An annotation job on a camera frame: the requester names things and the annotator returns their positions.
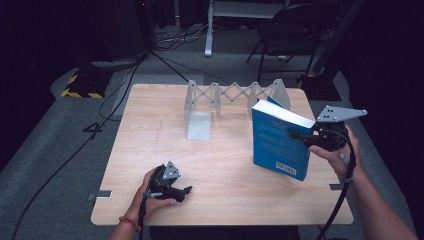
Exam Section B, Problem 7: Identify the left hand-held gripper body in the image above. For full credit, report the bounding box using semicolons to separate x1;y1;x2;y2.
145;160;184;203

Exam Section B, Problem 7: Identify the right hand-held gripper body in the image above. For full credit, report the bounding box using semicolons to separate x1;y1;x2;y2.
306;105;368;153

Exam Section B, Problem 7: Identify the white desk frame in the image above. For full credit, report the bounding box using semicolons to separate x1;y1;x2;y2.
203;0;292;58

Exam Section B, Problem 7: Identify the grey slanted stand pole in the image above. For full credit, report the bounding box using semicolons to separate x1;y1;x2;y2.
311;0;366;76

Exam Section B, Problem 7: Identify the person's right hand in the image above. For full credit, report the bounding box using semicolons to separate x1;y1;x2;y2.
309;124;363;181

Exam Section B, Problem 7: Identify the left hand-held gripper cable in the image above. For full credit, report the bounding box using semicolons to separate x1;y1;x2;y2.
138;191;165;240

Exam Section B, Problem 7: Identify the hand-held gripper cable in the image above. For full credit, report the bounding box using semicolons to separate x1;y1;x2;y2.
314;129;358;240
138;191;165;240

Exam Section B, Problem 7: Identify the grey extendable metal book rack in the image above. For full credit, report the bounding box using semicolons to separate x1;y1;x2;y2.
183;78;291;141

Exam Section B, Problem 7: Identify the person's left hand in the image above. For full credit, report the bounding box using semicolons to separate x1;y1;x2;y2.
126;167;178;223

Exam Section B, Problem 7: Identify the long black floor cable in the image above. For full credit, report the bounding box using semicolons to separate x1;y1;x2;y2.
11;49;155;240

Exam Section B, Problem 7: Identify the dark equipment cabinet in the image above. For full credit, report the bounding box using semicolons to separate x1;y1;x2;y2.
75;0;155;65

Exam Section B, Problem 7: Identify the right hand-held gripper cable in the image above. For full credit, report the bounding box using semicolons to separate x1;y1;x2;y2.
314;129;358;240

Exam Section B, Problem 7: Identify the black folding chair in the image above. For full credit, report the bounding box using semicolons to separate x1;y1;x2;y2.
245;3;332;84

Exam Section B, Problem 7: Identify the orange beaded bracelet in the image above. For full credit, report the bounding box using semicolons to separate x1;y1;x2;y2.
118;215;143;234

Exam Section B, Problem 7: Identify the black stand base striped tape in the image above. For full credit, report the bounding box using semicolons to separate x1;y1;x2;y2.
60;68;113;100

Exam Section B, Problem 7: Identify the bundle of floor cables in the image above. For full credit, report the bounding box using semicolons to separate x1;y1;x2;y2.
153;22;215;52

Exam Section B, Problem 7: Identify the blue book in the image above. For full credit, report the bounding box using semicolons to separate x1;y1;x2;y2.
251;95;317;183

